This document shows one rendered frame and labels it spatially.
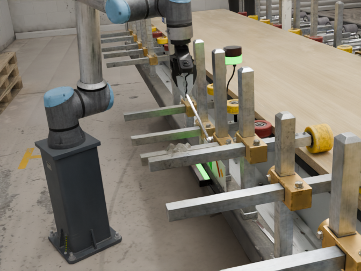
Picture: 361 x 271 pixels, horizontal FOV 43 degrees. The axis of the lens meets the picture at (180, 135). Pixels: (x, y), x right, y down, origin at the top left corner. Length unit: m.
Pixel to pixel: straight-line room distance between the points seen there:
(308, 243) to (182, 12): 0.84
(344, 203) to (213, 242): 1.71
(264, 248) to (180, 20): 0.78
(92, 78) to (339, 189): 1.65
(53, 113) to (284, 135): 1.45
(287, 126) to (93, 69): 1.41
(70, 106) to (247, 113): 1.20
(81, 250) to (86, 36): 1.11
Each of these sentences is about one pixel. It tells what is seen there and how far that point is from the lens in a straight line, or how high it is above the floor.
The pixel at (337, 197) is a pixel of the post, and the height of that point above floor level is 1.05.
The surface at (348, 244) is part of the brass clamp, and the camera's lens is 0.89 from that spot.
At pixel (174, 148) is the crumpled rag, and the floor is 0.87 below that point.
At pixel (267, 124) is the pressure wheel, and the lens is 1.56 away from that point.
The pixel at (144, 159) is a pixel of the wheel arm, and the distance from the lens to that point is 1.48.
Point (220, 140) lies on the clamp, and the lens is 1.54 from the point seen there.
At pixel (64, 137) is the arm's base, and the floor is 0.66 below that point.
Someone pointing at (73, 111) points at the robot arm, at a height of 0.78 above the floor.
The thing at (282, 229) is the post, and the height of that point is 0.83.
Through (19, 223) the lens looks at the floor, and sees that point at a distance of 2.99.
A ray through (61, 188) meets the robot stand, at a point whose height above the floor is 0.42.
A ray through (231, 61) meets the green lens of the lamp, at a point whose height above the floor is 1.13.
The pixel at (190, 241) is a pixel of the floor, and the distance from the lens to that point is 2.55.
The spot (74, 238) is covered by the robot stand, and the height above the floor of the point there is 0.12.
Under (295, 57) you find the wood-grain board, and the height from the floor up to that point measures 0.90.
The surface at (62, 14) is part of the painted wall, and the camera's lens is 9.58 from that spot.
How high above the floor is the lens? 1.48
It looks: 23 degrees down
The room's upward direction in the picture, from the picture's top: 5 degrees counter-clockwise
